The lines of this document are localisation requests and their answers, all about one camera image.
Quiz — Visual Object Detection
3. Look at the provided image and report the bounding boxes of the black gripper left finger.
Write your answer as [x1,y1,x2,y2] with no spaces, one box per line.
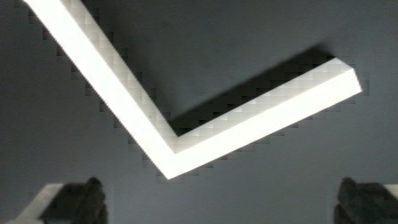
[40,178,109,224]

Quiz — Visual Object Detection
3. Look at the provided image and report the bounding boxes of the white L-shaped obstacle fence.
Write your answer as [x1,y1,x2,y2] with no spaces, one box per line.
[25,0,363,178]

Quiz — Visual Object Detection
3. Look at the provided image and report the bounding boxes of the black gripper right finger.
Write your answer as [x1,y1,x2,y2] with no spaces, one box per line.
[335,178,398,224]

